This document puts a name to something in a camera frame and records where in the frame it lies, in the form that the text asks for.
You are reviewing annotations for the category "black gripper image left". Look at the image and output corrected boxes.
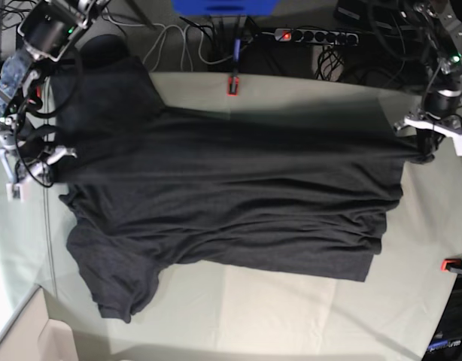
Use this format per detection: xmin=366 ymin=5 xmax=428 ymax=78
xmin=12 ymin=126 xmax=64 ymax=184

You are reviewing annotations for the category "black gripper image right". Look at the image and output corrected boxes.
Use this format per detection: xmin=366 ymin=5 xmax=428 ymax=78
xmin=409 ymin=129 xmax=445 ymax=164

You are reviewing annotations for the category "dark grey t-shirt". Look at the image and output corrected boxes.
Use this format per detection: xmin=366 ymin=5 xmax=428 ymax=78
xmin=54 ymin=57 xmax=423 ymax=323

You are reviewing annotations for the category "left red black clamp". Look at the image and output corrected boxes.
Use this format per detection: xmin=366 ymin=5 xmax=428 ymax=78
xmin=29 ymin=85 xmax=43 ymax=110

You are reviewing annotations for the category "red black clamp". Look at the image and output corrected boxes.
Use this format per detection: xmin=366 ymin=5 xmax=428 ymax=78
xmin=29 ymin=85 xmax=43 ymax=110
xmin=441 ymin=256 xmax=462 ymax=277
xmin=226 ymin=38 xmax=241 ymax=96

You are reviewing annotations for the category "black round stool seat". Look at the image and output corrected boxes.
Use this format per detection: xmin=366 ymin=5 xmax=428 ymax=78
xmin=80 ymin=34 xmax=130 ymax=69

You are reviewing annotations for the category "right red black clamp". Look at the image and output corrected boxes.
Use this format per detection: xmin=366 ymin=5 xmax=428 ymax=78
xmin=441 ymin=256 xmax=462 ymax=277

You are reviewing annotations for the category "black power strip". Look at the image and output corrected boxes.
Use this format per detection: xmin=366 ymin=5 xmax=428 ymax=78
xmin=274 ymin=28 xmax=360 ymax=47

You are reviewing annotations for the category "beige plastic bin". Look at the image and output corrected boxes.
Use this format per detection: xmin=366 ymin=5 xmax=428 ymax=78
xmin=0 ymin=287 xmax=78 ymax=361

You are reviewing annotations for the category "middle red black clamp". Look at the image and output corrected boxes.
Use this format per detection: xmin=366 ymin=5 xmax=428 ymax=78
xmin=226 ymin=38 xmax=241 ymax=96

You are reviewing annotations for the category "blue box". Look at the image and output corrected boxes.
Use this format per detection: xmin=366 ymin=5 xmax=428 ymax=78
xmin=172 ymin=0 xmax=278 ymax=16

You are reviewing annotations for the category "light green table cloth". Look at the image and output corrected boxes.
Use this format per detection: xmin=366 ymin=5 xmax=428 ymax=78
xmin=0 ymin=71 xmax=462 ymax=361

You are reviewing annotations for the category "white cable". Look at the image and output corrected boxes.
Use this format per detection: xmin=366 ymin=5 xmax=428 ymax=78
xmin=99 ymin=0 xmax=236 ymax=72

